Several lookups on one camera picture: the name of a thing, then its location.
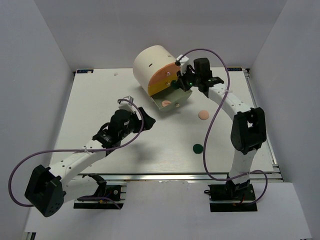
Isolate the orange top drawer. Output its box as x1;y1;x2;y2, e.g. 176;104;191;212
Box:
150;62;180;80

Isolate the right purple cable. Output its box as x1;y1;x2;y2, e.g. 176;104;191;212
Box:
179;47;269;207

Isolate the peach round makeup puff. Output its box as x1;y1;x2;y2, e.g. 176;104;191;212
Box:
198;110;210;120
161;100;171;107

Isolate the white cylindrical drawer organizer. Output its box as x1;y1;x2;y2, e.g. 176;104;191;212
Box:
132;45;176;97

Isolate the blue corner label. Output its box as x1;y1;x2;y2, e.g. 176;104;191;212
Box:
76;69;94;74
227;67;243;72

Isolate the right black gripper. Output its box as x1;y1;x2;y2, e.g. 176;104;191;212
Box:
176;66;201;92

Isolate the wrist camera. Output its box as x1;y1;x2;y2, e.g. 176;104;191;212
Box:
175;54;190;76
117;95;135;113

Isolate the plain dark green puff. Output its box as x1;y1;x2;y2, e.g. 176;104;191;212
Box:
192;143;204;154

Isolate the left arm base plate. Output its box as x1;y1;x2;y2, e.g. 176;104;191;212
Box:
73;181;127;210

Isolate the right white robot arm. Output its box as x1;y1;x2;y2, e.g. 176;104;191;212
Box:
175;55;267;200

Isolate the white foam board front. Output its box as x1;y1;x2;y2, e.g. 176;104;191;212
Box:
25;181;312;240

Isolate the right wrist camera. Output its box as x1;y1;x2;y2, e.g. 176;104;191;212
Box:
175;54;190;76

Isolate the green puff with ribbon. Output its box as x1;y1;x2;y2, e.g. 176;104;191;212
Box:
170;81;179;90

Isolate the yellow drawer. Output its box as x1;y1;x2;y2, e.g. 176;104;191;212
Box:
147;76;177;96

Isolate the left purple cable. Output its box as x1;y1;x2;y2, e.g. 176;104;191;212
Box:
8;98;146;208

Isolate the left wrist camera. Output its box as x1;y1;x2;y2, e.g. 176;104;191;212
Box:
117;95;135;113

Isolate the blue corner label right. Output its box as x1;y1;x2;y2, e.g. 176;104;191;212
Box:
227;67;243;72

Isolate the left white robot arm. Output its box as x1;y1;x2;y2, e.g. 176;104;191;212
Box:
24;107;156;218

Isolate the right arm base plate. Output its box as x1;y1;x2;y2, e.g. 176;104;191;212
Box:
204;184;258;213

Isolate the blue corner label left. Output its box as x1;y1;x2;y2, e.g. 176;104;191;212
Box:
76;69;94;74

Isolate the purple cable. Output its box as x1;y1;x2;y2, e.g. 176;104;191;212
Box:
179;47;269;207
8;98;146;208

